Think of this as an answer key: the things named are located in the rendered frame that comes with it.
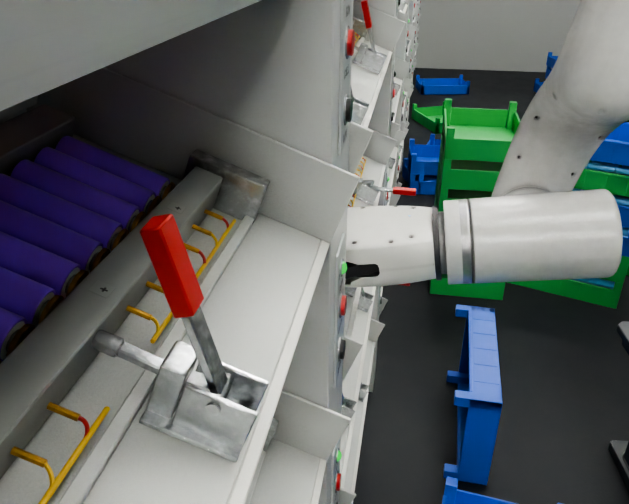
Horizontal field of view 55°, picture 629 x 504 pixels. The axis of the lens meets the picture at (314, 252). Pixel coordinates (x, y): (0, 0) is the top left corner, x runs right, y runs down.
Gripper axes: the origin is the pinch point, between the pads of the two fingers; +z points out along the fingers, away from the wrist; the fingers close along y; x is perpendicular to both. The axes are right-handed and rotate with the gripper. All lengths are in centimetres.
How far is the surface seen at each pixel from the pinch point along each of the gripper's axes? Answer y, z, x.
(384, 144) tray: -49, -6, 5
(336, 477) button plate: 15.9, -5.0, 15.7
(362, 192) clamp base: -30.8, -3.8, 6.2
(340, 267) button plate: 16.2, -8.4, -6.7
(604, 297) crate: -96, -56, 68
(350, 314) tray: -0.4, -5.3, 8.4
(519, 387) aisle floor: -57, -30, 67
